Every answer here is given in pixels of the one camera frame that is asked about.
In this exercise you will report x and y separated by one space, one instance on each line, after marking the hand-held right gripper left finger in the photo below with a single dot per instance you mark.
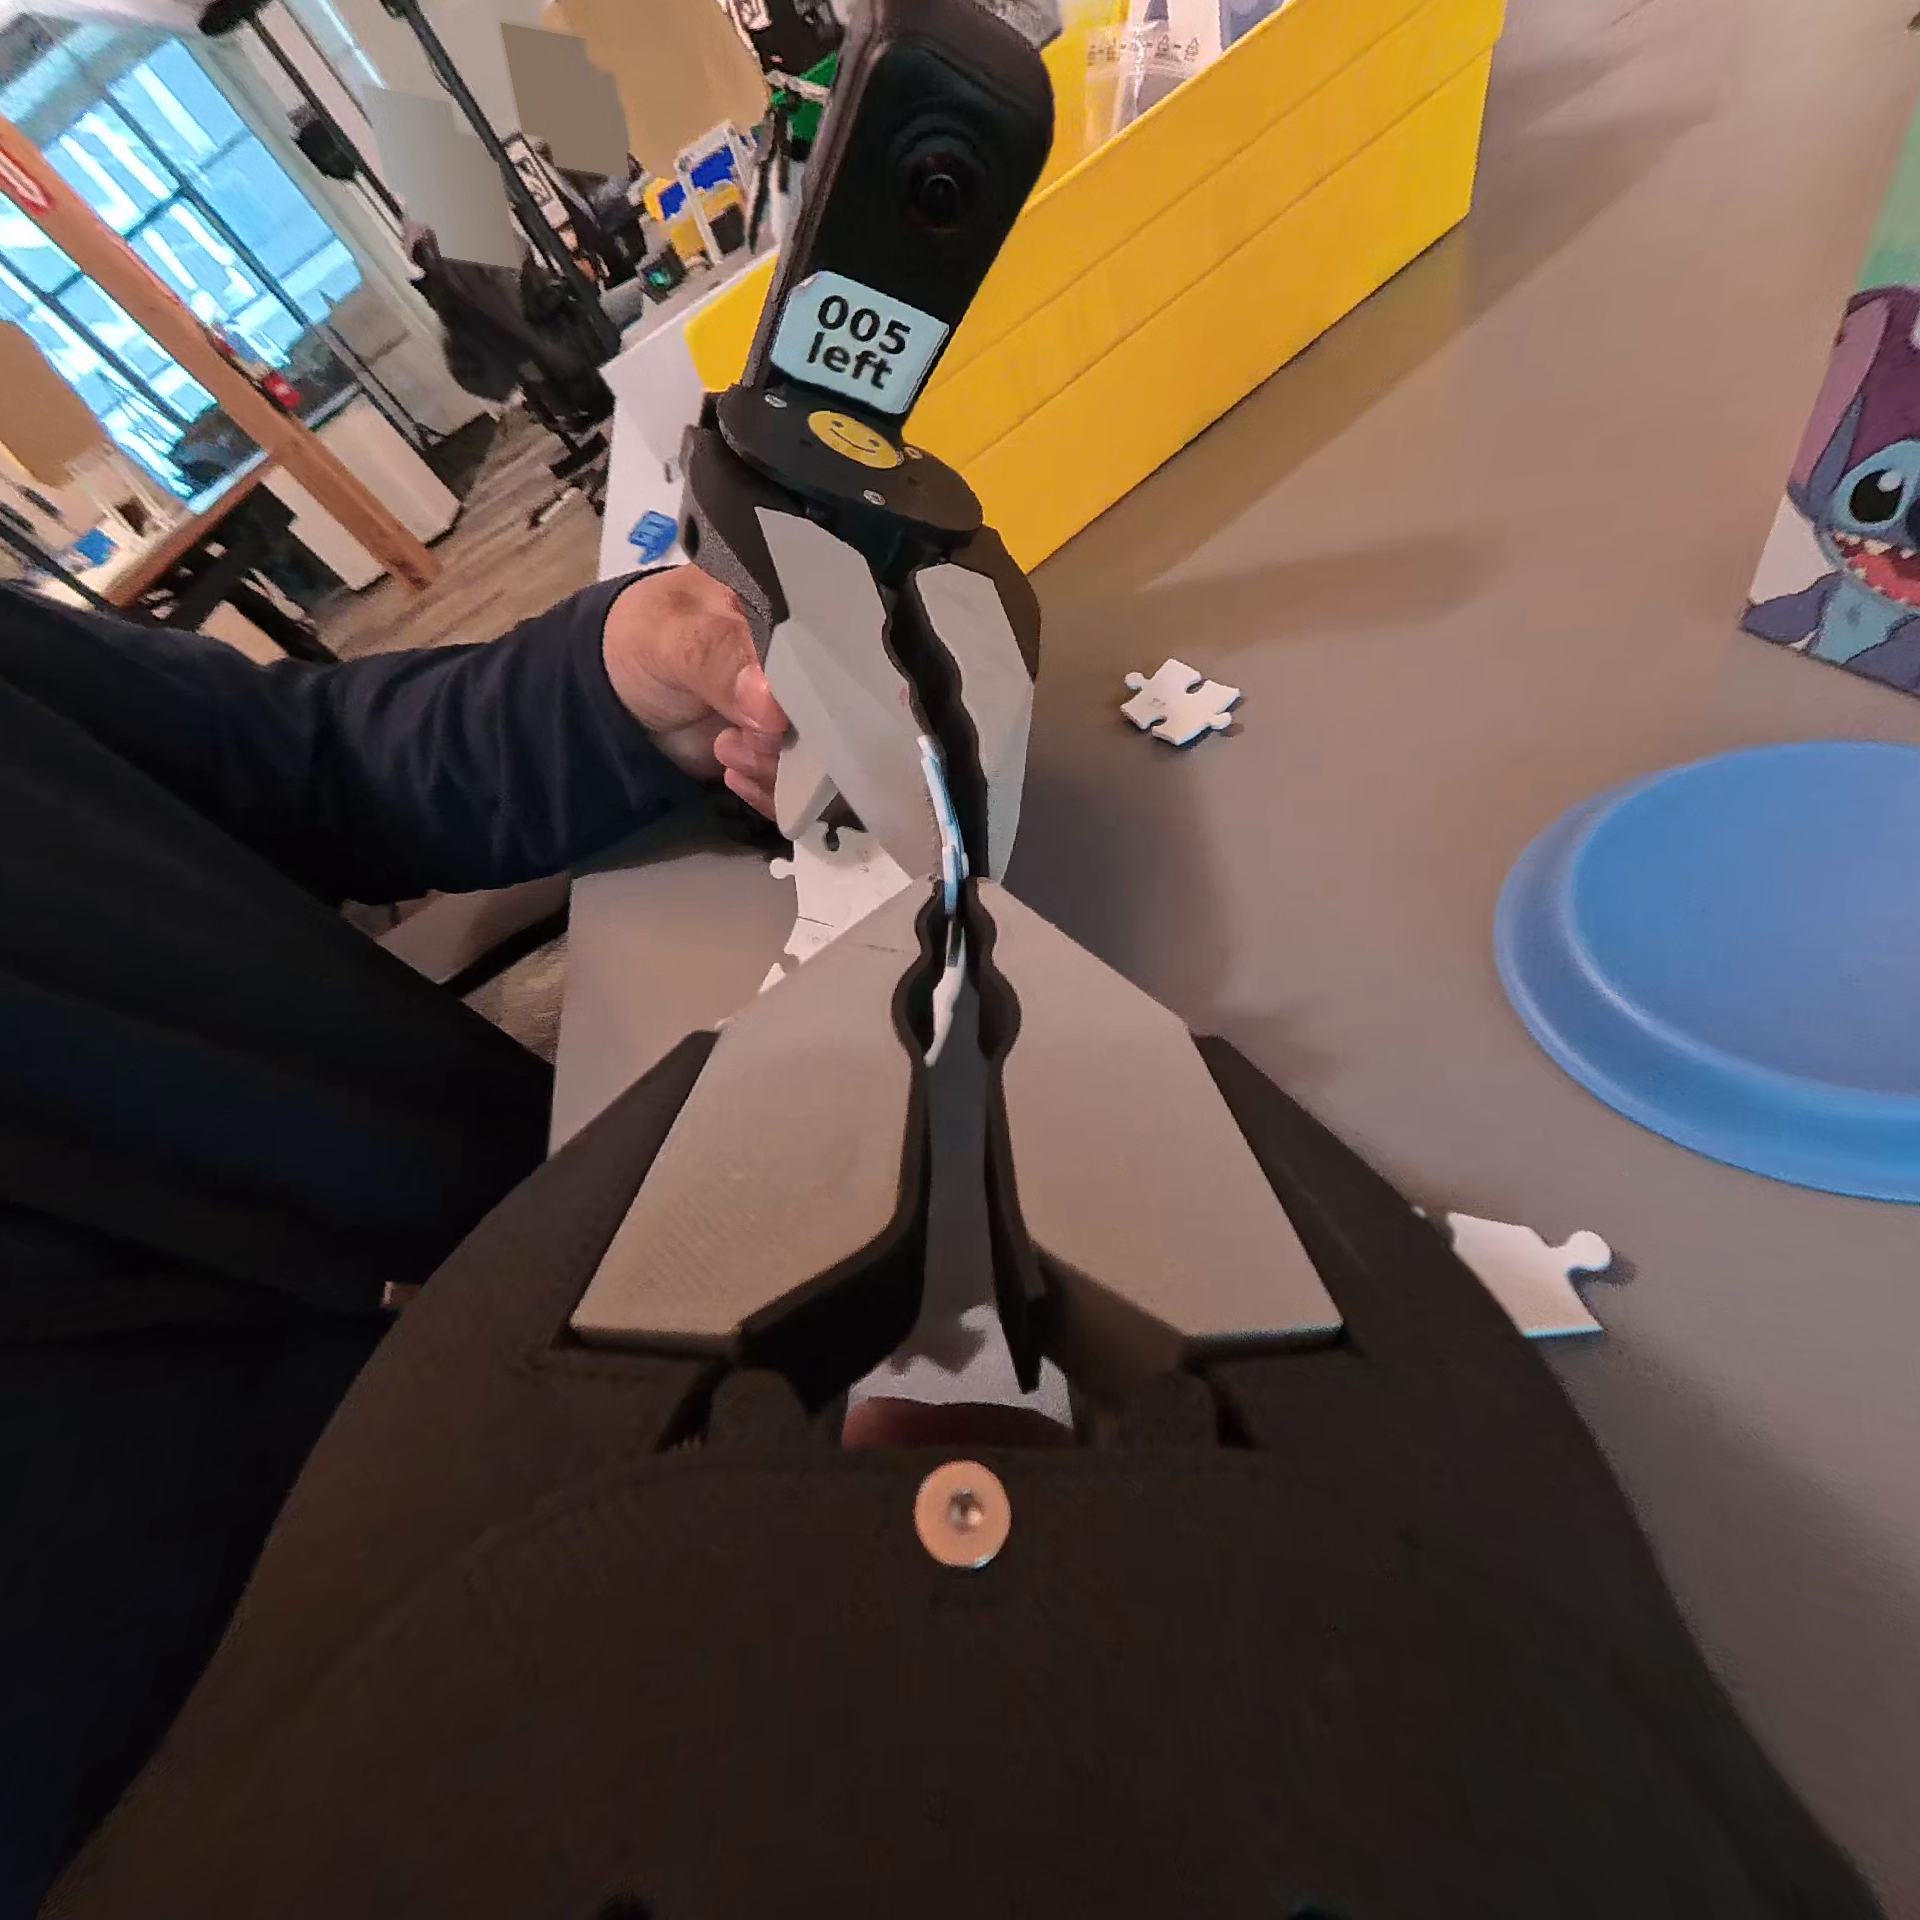
764 1171

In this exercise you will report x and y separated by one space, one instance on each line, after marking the white cabinet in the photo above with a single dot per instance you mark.
376 480

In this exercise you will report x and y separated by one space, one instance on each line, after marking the blue round ball stand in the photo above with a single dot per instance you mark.
1740 960

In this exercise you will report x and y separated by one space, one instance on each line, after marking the joined white puzzle pieces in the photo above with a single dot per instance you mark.
1523 1266

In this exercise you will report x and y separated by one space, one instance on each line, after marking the blue label sticker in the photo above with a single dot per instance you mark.
654 528

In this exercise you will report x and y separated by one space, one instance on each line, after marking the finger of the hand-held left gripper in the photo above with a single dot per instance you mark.
989 704
832 704

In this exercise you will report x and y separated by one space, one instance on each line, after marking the person's left forearm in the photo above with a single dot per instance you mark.
420 720

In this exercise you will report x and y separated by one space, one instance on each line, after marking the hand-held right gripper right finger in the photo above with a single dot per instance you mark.
1154 1171

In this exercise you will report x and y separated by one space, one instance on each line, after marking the person's left hand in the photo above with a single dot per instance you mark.
691 660

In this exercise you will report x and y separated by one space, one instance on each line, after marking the black tripod stand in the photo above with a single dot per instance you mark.
493 149

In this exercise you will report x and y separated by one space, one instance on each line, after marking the small black white marker tag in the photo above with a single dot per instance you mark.
529 165

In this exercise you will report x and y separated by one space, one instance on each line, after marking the wooden post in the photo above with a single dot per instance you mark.
225 405

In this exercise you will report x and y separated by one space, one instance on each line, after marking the single white puzzle piece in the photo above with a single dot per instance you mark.
1177 701

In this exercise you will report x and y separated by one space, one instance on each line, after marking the assembled curved puzzle section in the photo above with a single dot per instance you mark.
838 914

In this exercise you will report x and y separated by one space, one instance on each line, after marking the cartoon printed puzzle box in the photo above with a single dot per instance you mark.
1860 511

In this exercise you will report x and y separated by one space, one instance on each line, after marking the yellow plastic bin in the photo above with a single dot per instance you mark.
1229 224

